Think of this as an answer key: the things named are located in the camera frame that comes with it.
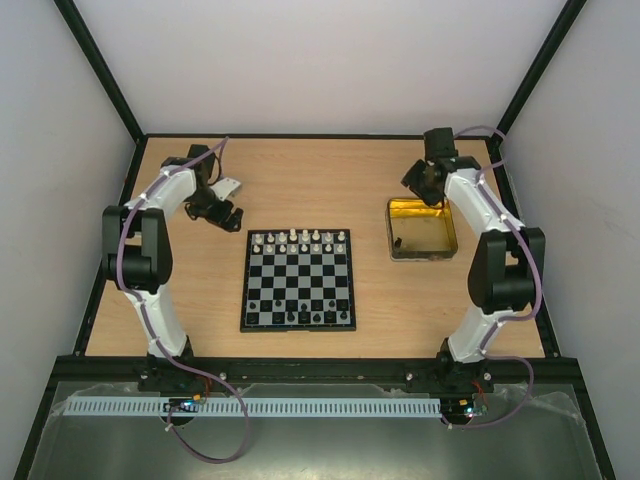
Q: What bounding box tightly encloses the black frame enclosure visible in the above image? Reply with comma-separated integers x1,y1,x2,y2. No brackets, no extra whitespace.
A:
15,1,615,479

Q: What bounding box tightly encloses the black mounting rail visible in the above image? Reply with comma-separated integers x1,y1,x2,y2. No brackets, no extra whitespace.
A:
137,357,496,394

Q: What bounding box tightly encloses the black white chessboard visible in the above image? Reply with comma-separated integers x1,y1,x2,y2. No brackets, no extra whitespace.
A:
240,228,357,333

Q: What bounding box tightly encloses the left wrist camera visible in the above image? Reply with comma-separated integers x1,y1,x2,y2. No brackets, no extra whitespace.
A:
209,177,242,201

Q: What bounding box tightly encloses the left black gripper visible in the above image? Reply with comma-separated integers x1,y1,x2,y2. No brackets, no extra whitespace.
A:
188,188,244,233

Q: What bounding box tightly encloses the white slotted cable duct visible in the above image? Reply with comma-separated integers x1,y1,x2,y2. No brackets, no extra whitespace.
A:
63,396,441,418

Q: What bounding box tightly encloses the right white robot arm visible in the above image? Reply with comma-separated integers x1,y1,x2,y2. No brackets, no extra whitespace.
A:
401,127,546,392

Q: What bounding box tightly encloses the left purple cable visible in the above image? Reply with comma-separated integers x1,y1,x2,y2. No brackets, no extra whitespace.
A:
113,135,251,464

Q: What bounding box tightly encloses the gold metal tin tray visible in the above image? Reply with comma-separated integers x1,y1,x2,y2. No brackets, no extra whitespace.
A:
386,198,458,261

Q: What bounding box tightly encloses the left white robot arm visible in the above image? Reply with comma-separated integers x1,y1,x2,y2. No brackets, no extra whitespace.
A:
101,138,244,362

